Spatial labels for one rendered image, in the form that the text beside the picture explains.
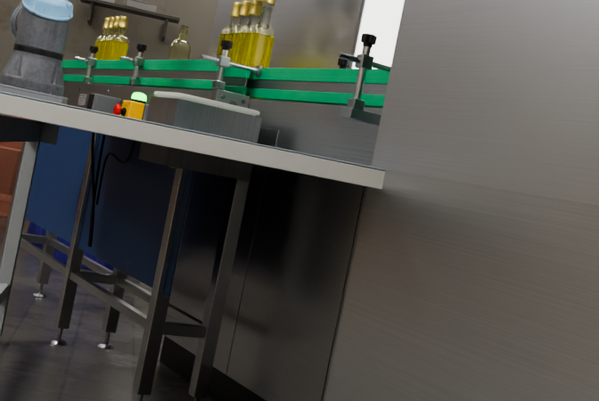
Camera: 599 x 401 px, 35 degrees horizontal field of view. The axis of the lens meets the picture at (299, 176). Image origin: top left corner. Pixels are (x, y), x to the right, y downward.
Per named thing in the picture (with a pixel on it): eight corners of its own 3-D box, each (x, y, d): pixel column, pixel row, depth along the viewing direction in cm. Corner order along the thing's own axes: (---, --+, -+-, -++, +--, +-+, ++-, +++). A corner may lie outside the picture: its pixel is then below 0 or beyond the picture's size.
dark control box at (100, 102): (116, 125, 301) (121, 99, 301) (92, 120, 297) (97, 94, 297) (107, 124, 309) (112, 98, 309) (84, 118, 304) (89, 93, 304)
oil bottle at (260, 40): (262, 103, 261) (277, 27, 261) (243, 99, 258) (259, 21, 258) (252, 102, 266) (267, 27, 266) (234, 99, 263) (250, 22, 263)
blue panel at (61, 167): (227, 303, 261) (258, 150, 261) (168, 297, 252) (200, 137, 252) (59, 220, 397) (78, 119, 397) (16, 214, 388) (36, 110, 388)
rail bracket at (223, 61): (257, 97, 248) (266, 50, 248) (199, 84, 240) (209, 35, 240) (251, 97, 251) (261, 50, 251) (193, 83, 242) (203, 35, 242)
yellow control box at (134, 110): (148, 130, 278) (153, 105, 278) (124, 126, 274) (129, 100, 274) (139, 129, 284) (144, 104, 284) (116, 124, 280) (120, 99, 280)
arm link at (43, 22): (16, 43, 222) (28, -14, 221) (10, 44, 234) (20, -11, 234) (68, 55, 227) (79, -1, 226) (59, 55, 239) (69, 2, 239)
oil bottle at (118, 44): (118, 92, 358) (134, 18, 358) (104, 89, 355) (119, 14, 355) (114, 92, 363) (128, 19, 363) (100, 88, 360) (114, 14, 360)
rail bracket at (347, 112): (397, 157, 193) (420, 47, 193) (328, 142, 184) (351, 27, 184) (383, 155, 197) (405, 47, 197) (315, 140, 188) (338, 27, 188)
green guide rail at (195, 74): (220, 90, 248) (226, 60, 248) (217, 89, 247) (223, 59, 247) (38, 79, 398) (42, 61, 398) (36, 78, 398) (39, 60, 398)
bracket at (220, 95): (246, 123, 247) (251, 96, 247) (213, 116, 243) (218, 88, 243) (240, 122, 250) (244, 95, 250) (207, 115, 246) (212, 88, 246)
